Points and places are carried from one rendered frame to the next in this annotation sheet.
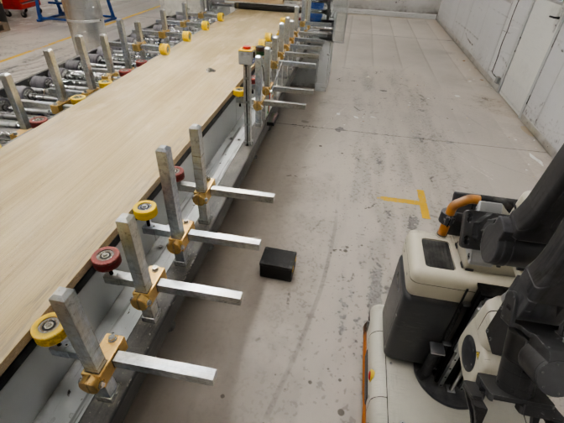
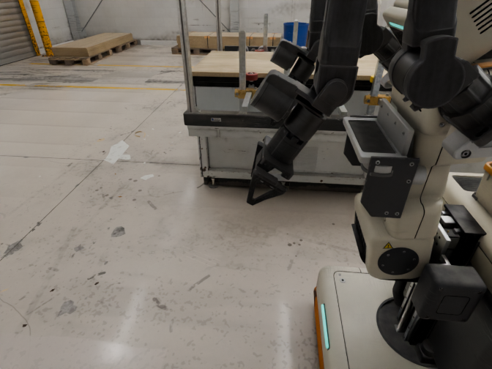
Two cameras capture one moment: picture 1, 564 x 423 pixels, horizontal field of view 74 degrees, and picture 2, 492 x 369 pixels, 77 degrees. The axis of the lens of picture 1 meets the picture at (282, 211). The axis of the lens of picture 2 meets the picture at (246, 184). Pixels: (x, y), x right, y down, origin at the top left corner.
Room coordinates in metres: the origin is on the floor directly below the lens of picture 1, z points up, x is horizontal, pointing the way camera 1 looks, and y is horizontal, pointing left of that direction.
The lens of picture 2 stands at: (0.16, -1.36, 1.35)
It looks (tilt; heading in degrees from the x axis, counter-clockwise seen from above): 33 degrees down; 87
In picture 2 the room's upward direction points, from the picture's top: straight up
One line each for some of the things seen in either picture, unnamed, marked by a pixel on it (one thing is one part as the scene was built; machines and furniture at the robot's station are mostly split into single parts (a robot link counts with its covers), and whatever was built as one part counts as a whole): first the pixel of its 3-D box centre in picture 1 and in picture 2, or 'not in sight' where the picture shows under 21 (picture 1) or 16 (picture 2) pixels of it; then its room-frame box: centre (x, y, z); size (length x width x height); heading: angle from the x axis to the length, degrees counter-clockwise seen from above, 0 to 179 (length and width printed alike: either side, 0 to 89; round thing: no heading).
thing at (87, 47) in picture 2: not in sight; (97, 42); (-2.93, 6.77, 0.23); 2.41 x 0.77 x 0.17; 83
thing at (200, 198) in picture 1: (204, 191); not in sight; (1.25, 0.32, 0.84); 0.14 x 0.06 x 0.05; 172
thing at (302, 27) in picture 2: not in sight; (295, 40); (1.61, 5.95, 0.36); 0.59 x 0.57 x 0.73; 82
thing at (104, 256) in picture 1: (109, 267); not in sight; (0.79, 0.52, 0.85); 0.08 x 0.08 x 0.11
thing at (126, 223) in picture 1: (142, 280); not in sight; (0.73, 0.40, 0.87); 0.04 x 0.04 x 0.48; 82
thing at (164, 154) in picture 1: (174, 211); (378, 76); (0.98, 0.36, 0.94); 0.04 x 0.04 x 0.48; 82
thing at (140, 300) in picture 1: (148, 287); not in sight; (0.75, 0.39, 0.81); 0.14 x 0.06 x 0.05; 172
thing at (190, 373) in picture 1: (133, 362); not in sight; (0.51, 0.36, 0.81); 0.43 x 0.03 x 0.04; 82
